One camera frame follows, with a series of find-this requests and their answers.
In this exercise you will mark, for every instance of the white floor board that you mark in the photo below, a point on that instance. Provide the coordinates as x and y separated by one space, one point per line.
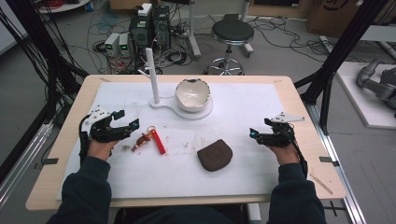
358 105

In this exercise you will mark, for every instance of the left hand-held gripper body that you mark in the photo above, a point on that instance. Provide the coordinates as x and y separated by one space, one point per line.
104 132

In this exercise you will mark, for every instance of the white table leg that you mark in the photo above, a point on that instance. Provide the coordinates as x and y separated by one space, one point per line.
247 28
193 31

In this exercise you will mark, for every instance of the white table mat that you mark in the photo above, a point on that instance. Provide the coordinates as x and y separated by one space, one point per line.
186 174

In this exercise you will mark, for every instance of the person's left hand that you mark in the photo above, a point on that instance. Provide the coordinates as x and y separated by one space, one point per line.
99 150

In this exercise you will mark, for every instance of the person's body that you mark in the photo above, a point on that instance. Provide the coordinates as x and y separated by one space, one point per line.
180 216

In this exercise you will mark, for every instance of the cardboard box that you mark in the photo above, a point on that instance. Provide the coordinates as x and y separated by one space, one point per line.
336 15

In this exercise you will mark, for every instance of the black computer tower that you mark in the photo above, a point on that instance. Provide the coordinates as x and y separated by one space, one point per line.
162 28
140 34

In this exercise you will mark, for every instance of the grey tape piece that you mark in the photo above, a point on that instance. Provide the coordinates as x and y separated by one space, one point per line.
328 160
49 161

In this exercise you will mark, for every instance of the person's right hand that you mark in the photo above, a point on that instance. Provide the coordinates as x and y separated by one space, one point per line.
286 154

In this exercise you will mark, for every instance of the thin wooden stick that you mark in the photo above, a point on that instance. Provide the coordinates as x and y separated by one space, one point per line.
321 184

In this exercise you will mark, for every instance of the white eggshell bowl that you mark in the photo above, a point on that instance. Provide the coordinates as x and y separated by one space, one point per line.
192 96

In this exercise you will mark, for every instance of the black frame post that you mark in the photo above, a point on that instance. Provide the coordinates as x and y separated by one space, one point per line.
34 31
345 43

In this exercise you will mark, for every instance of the brown pouch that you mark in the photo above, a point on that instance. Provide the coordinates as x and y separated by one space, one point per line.
215 155

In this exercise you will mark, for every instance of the round white table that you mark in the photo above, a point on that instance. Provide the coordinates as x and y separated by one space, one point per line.
62 5

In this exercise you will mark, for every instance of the white stand with pole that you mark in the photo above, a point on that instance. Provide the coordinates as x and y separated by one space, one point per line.
153 77

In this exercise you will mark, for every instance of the grey power supply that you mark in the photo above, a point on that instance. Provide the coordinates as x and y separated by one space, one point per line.
124 45
112 43

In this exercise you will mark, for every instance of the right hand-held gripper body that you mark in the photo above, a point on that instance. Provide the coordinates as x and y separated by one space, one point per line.
278 137

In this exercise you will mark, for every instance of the white power strip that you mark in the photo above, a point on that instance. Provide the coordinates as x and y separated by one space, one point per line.
327 43

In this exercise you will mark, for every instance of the black round stool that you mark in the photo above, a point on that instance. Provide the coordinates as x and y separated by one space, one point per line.
232 31

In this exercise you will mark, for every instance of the aluminium rail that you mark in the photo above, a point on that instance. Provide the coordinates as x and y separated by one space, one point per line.
21 165
339 174

